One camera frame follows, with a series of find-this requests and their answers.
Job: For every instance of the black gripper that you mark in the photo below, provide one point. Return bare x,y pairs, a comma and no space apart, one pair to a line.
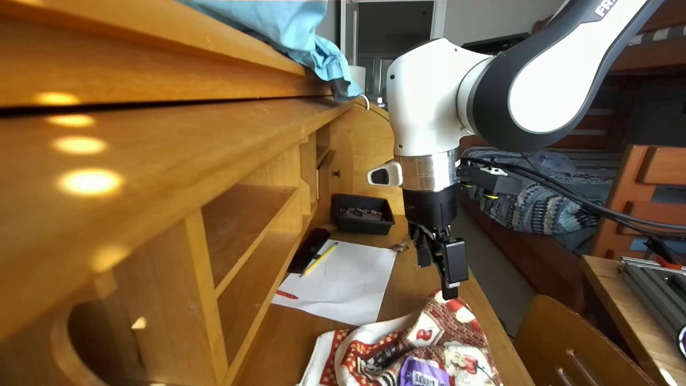
431,206

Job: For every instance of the red white patterned cloth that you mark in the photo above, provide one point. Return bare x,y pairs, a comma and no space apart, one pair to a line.
443,335

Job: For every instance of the wooden side table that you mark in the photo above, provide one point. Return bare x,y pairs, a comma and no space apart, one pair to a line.
628,306

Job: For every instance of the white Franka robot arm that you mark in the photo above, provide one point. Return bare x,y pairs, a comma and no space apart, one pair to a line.
542,78

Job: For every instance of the black plastic tray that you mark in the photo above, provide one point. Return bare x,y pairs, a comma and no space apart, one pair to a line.
363,215

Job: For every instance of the red pen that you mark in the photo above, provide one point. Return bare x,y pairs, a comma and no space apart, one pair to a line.
287,295

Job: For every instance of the orange wooden bed frame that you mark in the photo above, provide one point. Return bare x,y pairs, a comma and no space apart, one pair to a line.
644,184

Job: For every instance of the aluminium rail stack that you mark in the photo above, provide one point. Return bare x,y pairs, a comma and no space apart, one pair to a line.
656,293

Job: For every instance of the blue crumpled garment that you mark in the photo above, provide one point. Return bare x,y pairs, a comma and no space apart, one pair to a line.
286,28

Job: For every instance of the wooden spindle chair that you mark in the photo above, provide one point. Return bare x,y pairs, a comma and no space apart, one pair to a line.
570,344

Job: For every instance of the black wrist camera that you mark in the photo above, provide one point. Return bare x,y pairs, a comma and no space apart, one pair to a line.
485,176

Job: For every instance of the purple candy wrapper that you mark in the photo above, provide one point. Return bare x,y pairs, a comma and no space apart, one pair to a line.
420,371

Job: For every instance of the striped blue blanket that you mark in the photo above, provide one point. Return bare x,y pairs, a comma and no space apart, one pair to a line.
527,205

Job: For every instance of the white door frame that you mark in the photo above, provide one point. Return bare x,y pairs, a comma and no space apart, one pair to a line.
348,28

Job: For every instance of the white paper sheet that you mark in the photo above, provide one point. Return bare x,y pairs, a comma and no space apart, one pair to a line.
343,282

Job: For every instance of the wooden roll-top desk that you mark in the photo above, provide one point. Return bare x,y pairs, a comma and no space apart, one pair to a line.
141,179

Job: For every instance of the yellow pencil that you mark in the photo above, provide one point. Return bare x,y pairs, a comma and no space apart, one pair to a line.
320,260

